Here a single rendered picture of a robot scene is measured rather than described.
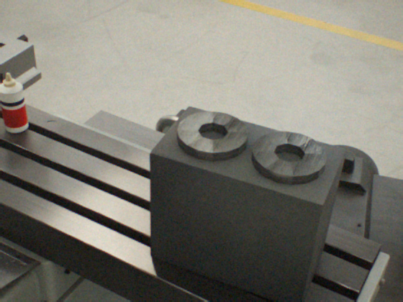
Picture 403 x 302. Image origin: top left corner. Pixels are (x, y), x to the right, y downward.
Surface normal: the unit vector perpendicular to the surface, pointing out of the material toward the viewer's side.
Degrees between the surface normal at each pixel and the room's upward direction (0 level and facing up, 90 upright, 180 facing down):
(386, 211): 0
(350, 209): 0
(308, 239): 90
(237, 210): 90
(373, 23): 0
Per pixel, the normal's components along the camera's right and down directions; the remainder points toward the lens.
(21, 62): 0.89, 0.31
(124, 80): 0.04, -0.79
